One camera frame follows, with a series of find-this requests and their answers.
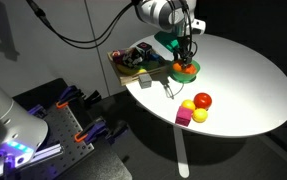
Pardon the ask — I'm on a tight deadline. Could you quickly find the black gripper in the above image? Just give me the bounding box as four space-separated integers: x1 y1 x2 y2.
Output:
177 36 193 69

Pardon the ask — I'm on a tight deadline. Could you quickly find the orange ball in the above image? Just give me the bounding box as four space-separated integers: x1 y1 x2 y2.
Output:
172 61 183 72

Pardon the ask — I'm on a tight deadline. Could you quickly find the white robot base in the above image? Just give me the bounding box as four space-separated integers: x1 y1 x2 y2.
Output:
0 88 48 177

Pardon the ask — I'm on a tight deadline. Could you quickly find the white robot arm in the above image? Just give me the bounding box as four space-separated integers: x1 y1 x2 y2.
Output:
132 0 206 68

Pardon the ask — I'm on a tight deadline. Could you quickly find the green plastic bowl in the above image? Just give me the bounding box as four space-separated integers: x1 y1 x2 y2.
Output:
170 61 200 83

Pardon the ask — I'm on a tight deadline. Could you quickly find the blue block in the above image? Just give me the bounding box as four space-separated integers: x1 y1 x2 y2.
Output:
148 53 160 61

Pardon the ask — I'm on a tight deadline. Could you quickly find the black cube with red symbol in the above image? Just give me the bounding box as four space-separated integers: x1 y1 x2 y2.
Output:
136 42 152 58

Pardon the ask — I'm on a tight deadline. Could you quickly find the red tomato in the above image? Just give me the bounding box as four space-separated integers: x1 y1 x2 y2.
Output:
194 93 212 109

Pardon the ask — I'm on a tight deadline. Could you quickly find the yellow ball near cube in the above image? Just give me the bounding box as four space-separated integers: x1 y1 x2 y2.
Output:
181 99 196 111

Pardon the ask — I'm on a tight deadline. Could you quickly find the small grey cube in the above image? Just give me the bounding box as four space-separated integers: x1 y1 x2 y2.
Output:
139 74 152 89

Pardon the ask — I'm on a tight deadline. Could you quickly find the black and white ball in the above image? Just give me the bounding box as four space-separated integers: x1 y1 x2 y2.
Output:
123 48 143 68

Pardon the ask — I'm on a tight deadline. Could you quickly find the yellow banana toy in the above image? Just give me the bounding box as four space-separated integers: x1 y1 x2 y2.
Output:
116 64 146 75

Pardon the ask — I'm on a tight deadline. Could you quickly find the pink cube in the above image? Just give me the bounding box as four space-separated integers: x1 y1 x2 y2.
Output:
175 106 193 126

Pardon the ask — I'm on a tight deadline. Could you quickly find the yellow ball front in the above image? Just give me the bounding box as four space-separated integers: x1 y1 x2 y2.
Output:
192 108 208 123

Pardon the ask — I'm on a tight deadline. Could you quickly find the wooden tray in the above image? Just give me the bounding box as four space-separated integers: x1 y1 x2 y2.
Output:
107 51 169 86

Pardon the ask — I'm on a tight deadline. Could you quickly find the purple toy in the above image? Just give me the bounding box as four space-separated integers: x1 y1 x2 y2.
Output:
111 50 125 64

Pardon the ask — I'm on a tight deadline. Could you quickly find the white table leg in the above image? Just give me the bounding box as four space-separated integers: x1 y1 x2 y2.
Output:
173 126 190 178

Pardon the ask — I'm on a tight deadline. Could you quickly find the purple clamp lower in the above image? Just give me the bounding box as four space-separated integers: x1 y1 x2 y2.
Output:
74 119 128 144

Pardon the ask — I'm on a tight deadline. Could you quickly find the purple clamp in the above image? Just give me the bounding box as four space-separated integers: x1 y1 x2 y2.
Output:
56 85 102 109
74 119 128 144

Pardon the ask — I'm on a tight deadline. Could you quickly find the purple clamp upper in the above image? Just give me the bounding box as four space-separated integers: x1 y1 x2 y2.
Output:
56 85 102 109

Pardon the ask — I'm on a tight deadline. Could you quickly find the perforated metal breadboard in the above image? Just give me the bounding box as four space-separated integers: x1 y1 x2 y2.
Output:
16 105 94 180

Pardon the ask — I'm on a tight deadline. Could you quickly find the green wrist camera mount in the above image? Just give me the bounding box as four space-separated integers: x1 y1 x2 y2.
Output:
154 31 179 52

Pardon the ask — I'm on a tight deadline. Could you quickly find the black cable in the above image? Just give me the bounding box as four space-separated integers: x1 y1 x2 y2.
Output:
25 0 141 50

